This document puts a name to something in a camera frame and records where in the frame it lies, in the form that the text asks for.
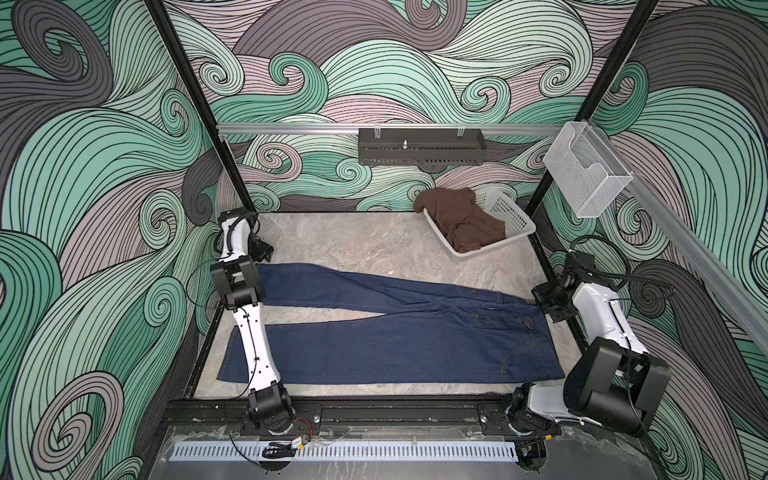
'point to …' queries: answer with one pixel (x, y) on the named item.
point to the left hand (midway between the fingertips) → (264, 260)
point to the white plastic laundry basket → (497, 205)
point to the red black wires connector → (281, 450)
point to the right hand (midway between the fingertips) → (536, 300)
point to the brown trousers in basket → (467, 226)
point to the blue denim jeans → (474, 333)
